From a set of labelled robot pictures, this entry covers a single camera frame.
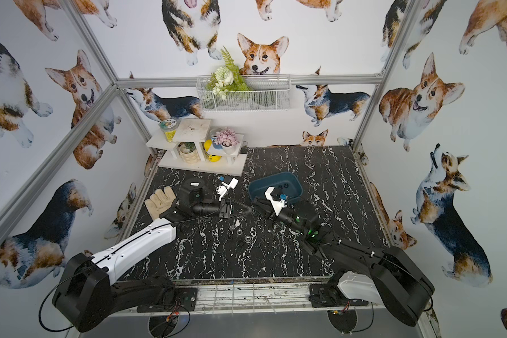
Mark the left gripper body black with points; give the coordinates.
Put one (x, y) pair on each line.
(226, 208)

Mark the teal plastic storage box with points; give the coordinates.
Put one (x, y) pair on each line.
(286, 182)

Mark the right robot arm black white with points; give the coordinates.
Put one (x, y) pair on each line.
(382, 276)

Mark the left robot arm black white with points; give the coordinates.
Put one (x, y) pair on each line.
(90, 290)

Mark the beige work glove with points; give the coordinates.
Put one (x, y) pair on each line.
(159, 202)

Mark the yellow round toy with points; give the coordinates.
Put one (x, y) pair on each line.
(207, 146)

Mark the woven basket with plant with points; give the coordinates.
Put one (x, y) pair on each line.
(188, 152)

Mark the white tiered display shelf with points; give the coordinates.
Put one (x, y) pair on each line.
(197, 131)

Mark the blue cup on shelf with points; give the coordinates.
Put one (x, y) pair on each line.
(214, 137)

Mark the pink flowers in white pot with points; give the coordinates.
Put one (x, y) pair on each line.
(227, 139)

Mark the green yellow snack cup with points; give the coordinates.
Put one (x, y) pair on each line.
(169, 127)

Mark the green white artificial flowers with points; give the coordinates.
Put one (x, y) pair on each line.
(227, 79)

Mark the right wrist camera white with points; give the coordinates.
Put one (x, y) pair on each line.
(277, 199)

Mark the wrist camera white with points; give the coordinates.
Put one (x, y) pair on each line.
(226, 185)
(277, 199)

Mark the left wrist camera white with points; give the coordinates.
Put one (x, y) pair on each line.
(226, 185)

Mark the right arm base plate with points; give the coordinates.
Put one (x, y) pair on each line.
(325, 296)

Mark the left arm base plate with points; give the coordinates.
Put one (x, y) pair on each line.
(176, 299)

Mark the white wire wall basket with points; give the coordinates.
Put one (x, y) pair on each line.
(266, 93)

